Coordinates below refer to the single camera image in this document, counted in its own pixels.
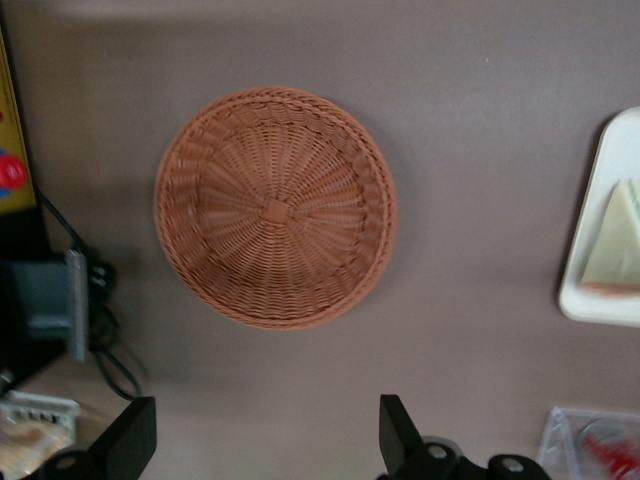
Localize red emergency stop button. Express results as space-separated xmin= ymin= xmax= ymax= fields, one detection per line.
xmin=0 ymin=147 xmax=28 ymax=195

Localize black cables beside bracket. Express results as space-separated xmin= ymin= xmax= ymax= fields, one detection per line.
xmin=35 ymin=192 xmax=150 ymax=402

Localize clear acrylic bottle rack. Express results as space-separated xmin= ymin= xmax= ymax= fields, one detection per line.
xmin=536 ymin=405 xmax=640 ymax=480

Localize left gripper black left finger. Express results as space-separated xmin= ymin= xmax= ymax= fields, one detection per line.
xmin=42 ymin=395 xmax=158 ymax=480

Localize clear wrapped bread pack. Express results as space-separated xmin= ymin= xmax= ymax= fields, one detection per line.
xmin=0 ymin=389 xmax=82 ymax=479

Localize triangular sandwich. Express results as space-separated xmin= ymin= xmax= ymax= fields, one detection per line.
xmin=579 ymin=178 xmax=640 ymax=301

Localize yellow emergency stop box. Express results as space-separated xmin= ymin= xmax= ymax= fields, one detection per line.
xmin=0 ymin=19 xmax=40 ymax=217

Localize beige plastic tray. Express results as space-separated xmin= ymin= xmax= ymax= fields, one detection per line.
xmin=556 ymin=105 xmax=640 ymax=324

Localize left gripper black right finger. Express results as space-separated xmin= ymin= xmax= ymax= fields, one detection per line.
xmin=378 ymin=393 xmax=471 ymax=480

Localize brown round wicker basket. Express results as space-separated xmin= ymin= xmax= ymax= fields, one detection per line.
xmin=153 ymin=85 xmax=399 ymax=332

